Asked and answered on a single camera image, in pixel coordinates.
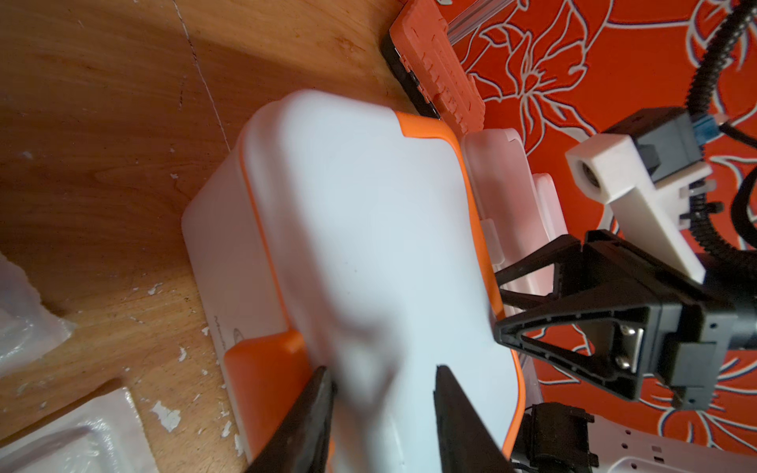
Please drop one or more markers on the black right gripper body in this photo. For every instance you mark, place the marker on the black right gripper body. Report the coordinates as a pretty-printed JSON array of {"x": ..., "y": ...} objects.
[{"x": 692, "y": 325}]

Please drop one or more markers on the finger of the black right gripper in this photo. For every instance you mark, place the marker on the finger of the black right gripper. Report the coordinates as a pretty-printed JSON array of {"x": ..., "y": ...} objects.
[
  {"x": 564, "y": 255},
  {"x": 596, "y": 337}
]

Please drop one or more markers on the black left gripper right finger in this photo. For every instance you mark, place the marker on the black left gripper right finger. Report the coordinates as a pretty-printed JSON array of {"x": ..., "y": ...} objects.
[{"x": 465, "y": 445}]

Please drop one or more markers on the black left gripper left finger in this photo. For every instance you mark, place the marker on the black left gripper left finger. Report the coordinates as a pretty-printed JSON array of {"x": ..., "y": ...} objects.
[{"x": 302, "y": 441}]

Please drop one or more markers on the pink medicine chest box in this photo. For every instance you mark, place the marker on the pink medicine chest box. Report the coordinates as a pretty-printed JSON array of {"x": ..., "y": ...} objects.
[{"x": 519, "y": 210}]

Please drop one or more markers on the gauze packet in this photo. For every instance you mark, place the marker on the gauze packet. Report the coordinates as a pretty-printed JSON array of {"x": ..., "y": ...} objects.
[
  {"x": 105, "y": 434},
  {"x": 28, "y": 329}
]

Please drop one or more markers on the grey orange medicine chest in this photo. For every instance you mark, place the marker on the grey orange medicine chest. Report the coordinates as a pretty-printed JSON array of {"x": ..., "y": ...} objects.
[{"x": 344, "y": 235}]

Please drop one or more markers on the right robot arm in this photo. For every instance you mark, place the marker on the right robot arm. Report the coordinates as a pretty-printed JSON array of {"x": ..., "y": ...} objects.
[{"x": 704, "y": 238}]

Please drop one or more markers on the red plastic tool case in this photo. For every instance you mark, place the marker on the red plastic tool case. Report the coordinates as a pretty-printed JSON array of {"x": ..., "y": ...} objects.
[{"x": 417, "y": 50}]

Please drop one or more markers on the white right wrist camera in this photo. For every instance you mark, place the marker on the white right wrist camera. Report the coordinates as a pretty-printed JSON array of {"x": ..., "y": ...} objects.
[{"x": 645, "y": 169}]

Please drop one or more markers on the aluminium frame post right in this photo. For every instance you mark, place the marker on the aluminium frame post right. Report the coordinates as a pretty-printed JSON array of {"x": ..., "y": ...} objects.
[{"x": 471, "y": 15}]

